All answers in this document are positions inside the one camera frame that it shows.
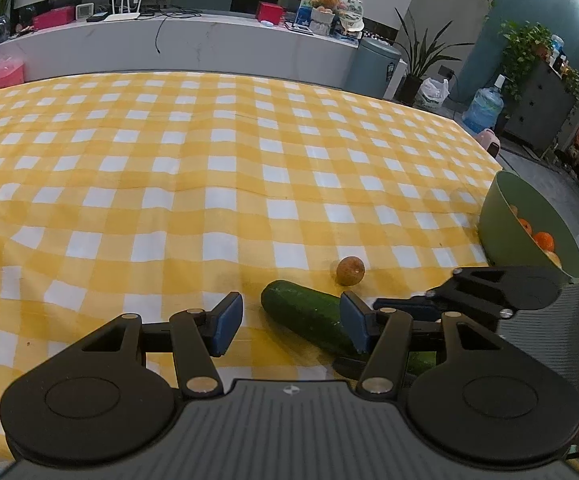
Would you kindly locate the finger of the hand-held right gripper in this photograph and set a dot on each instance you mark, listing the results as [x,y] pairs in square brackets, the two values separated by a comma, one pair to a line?
[394,304]
[349,367]

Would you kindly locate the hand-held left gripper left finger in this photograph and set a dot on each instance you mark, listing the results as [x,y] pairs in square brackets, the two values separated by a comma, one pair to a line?
[227,322]

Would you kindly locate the grey-blue trash bin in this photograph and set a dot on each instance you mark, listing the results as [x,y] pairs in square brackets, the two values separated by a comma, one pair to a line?
[372,70]

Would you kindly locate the brown teddy bear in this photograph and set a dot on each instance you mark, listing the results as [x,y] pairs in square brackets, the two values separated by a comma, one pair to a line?
[325,1]

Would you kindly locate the white plastic bag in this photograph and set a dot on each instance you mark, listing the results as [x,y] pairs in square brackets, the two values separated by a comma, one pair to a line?
[432,95]

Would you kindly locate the grey television console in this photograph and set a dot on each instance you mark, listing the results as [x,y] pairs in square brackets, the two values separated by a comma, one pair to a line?
[219,45]

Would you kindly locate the green cucumber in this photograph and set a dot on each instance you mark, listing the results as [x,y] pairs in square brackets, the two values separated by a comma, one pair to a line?
[304,310]

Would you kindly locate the ivy plant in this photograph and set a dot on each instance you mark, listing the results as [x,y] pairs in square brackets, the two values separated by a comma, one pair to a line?
[522,55]

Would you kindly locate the blue water jug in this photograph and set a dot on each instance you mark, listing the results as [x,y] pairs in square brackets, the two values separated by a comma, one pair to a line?
[483,110]

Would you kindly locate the printed display board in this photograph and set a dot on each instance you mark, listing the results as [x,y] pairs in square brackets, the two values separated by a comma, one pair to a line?
[352,15]

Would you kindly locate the tall potted plant black pot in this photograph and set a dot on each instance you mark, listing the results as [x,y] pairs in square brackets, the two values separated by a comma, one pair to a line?
[409,87]

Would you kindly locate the pink plastic basket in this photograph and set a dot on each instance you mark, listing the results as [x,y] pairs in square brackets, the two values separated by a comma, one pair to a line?
[0,76]

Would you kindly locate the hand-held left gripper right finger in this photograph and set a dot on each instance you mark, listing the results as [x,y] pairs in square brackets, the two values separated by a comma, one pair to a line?
[354,320]

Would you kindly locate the dark grey cabinet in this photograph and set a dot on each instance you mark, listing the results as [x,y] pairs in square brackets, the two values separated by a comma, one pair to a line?
[539,110]

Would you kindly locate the green bowl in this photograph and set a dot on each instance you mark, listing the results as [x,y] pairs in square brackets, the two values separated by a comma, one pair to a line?
[499,215]

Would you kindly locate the small white device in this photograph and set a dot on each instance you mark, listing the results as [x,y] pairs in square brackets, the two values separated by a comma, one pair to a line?
[85,12]

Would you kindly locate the pink box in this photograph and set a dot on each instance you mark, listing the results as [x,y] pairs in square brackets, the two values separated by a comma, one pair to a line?
[53,19]

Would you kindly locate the red box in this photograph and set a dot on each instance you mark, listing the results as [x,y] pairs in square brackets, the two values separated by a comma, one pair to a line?
[269,12]

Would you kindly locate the white router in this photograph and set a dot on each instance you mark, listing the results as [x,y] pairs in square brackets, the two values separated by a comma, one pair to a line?
[124,12]

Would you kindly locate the yellow checkered tablecloth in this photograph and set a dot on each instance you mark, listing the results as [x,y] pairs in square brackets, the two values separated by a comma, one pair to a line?
[169,160]

